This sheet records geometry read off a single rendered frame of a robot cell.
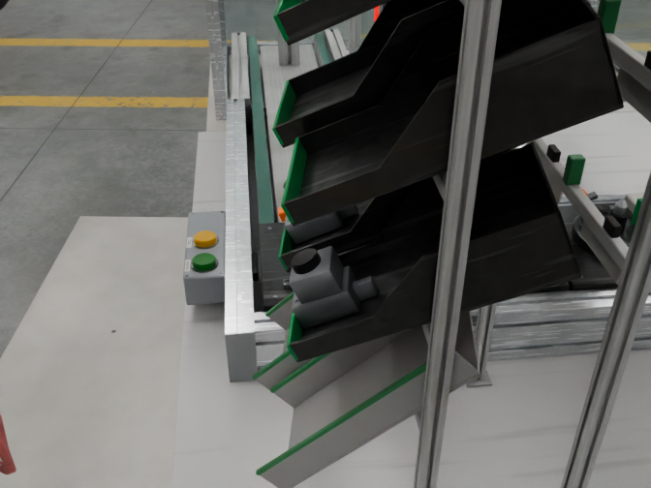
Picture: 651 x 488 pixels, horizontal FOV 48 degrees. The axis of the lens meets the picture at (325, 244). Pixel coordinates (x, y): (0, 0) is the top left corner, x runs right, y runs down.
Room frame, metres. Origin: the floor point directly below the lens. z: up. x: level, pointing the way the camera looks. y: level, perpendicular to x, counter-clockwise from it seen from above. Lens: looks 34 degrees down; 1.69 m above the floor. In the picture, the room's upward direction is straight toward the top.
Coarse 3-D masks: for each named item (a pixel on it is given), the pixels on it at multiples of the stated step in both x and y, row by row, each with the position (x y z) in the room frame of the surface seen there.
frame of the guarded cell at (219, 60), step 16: (208, 0) 1.80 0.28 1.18; (592, 0) 2.43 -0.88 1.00; (208, 16) 1.80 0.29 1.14; (224, 16) 2.30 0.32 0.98; (208, 32) 1.80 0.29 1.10; (224, 32) 2.30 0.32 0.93; (224, 48) 2.28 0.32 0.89; (224, 64) 2.14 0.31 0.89; (224, 80) 1.81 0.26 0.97; (224, 96) 1.81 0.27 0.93; (224, 112) 1.81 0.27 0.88
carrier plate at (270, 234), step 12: (264, 228) 1.11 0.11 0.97; (276, 228) 1.11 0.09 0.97; (264, 240) 1.07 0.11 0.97; (276, 240) 1.07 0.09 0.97; (264, 252) 1.03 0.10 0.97; (276, 252) 1.03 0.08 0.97; (264, 264) 0.99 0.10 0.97; (276, 264) 0.99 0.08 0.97; (264, 276) 0.96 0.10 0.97; (276, 276) 0.96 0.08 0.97; (288, 276) 0.96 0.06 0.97; (264, 288) 0.93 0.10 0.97; (276, 288) 0.93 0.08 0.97; (264, 300) 0.90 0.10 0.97; (276, 300) 0.90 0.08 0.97
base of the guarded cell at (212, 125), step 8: (248, 56) 2.29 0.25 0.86; (248, 64) 2.22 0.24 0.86; (248, 72) 2.15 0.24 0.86; (616, 72) 2.15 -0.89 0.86; (208, 88) 2.02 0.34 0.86; (208, 96) 1.97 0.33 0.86; (208, 104) 1.91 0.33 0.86; (624, 104) 1.91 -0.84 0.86; (208, 112) 1.85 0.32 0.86; (208, 120) 1.80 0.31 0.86; (216, 120) 1.80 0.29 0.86; (224, 120) 1.80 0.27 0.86; (264, 120) 1.80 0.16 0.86; (208, 128) 1.75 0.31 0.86; (216, 128) 1.75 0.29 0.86; (224, 128) 1.75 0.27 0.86
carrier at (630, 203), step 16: (560, 208) 1.17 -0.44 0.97; (608, 208) 1.12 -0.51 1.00; (624, 208) 1.06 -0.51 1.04; (576, 224) 1.09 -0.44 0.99; (624, 224) 1.06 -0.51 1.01; (576, 240) 1.06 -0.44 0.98; (624, 240) 1.04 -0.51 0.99; (576, 256) 1.02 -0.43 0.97; (592, 256) 1.02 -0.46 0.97; (592, 272) 0.97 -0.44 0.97; (576, 288) 0.94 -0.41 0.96; (592, 288) 0.94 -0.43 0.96
